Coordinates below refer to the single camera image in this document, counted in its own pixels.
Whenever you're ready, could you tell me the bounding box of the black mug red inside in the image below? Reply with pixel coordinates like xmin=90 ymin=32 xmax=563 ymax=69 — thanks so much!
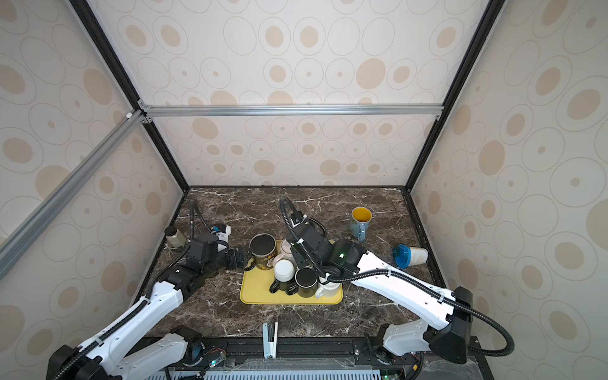
xmin=286 ymin=268 xmax=319 ymax=298

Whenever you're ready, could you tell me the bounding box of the blue butterfly mug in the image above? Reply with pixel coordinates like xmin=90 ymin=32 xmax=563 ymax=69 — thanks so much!
xmin=350 ymin=207 xmax=372 ymax=242

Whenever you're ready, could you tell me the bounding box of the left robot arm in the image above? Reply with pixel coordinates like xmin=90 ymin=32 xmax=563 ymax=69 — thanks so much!
xmin=46 ymin=223 xmax=249 ymax=379

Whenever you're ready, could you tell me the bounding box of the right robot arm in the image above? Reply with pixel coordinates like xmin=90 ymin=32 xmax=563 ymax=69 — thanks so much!
xmin=279 ymin=196 xmax=515 ymax=364

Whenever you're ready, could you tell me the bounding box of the pink mug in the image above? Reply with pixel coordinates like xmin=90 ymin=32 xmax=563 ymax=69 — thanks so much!
xmin=270 ymin=240 xmax=297 ymax=269

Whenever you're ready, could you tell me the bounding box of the white bottom dark mug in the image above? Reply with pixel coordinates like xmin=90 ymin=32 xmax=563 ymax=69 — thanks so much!
xmin=269 ymin=259 xmax=297 ymax=295

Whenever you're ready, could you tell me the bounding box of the white cream mug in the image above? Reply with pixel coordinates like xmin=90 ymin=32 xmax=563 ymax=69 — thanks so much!
xmin=314 ymin=282 xmax=341 ymax=299

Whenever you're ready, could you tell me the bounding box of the yellow plastic tray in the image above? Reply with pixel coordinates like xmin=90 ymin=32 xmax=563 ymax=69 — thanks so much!
xmin=240 ymin=268 xmax=343 ymax=305

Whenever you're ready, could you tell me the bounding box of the small bottle black cap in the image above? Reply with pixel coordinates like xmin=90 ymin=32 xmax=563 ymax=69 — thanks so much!
xmin=164 ymin=226 xmax=187 ymax=250

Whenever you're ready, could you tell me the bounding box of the white cup blue lid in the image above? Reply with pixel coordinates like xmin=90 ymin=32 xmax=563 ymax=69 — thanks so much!
xmin=392 ymin=244 xmax=428 ymax=269

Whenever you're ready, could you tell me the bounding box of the horizontal aluminium bar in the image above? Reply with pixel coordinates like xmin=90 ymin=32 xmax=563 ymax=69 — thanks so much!
xmin=142 ymin=103 xmax=443 ymax=117

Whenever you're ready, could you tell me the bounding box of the diagonal aluminium bar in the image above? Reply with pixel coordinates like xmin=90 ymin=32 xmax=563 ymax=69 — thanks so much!
xmin=1 ymin=110 xmax=144 ymax=277

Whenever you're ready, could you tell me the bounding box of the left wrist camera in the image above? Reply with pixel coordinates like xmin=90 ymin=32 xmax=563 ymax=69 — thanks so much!
xmin=212 ymin=223 xmax=231 ymax=242

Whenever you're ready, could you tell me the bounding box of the white clip on rail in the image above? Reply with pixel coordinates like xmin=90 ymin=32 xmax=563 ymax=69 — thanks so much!
xmin=262 ymin=321 xmax=278 ymax=359

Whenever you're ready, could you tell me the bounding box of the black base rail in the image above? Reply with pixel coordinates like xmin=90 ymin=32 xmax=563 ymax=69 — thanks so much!
xmin=107 ymin=334 xmax=493 ymax=379

